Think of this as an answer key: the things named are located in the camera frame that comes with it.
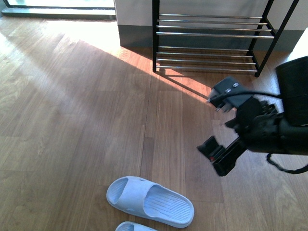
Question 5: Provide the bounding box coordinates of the light blue slipper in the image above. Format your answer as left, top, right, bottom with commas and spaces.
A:
106, 176, 194, 228
115, 221, 156, 231

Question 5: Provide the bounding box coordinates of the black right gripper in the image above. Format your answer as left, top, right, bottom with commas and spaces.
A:
197, 96, 289, 177

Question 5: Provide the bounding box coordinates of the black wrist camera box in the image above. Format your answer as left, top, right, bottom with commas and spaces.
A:
207, 76, 253, 113

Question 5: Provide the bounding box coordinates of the black camera cable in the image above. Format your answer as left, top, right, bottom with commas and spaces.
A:
211, 90, 308, 175

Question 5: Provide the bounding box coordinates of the black metal shoe rack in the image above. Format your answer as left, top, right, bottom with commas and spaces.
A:
152, 0, 299, 77

